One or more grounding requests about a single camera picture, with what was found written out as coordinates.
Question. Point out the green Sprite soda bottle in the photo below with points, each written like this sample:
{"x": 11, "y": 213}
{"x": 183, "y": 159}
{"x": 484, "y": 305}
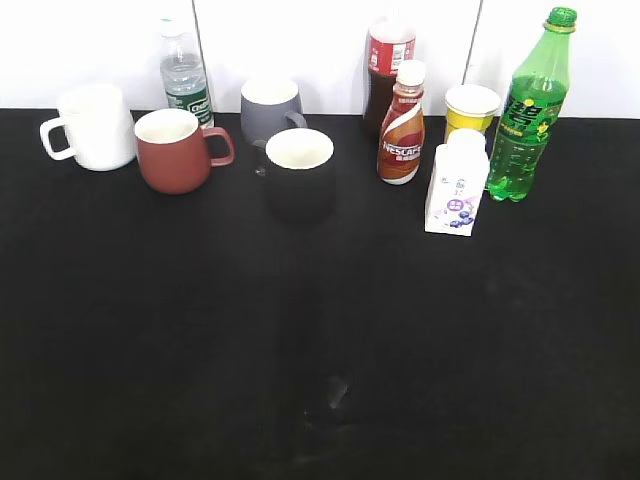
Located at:
{"x": 536, "y": 94}

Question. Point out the white ceramic mug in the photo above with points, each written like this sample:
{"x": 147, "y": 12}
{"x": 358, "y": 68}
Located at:
{"x": 98, "y": 126}

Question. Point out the red ceramic mug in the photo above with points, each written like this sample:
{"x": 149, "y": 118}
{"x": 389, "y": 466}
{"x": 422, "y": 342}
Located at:
{"x": 175, "y": 154}

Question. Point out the white blueberry yogurt carton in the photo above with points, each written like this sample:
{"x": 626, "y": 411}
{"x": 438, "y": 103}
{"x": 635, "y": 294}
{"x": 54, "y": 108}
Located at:
{"x": 458, "y": 177}

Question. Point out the cola bottle red label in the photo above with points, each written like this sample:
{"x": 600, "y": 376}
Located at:
{"x": 391, "y": 39}

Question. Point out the brown Nescafe coffee bottle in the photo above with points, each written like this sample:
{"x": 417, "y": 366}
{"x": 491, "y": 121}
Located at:
{"x": 402, "y": 133}

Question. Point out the yellow paper cup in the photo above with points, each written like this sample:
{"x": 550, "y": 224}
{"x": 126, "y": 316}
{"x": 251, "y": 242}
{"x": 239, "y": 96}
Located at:
{"x": 470, "y": 106}

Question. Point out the clear water bottle green label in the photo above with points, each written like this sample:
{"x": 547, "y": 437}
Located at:
{"x": 183, "y": 72}

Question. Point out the grey ceramic mug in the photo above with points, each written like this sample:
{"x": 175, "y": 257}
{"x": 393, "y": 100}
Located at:
{"x": 269, "y": 105}

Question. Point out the black ceramic mug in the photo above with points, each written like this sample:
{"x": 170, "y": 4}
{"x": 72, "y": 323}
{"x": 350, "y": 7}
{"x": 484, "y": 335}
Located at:
{"x": 299, "y": 175}

